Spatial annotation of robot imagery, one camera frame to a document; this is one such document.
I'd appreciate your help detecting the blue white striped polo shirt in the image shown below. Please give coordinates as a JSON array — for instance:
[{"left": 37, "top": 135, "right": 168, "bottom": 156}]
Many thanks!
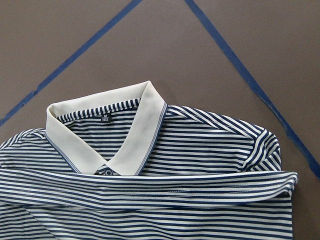
[{"left": 0, "top": 81, "right": 298, "bottom": 240}]

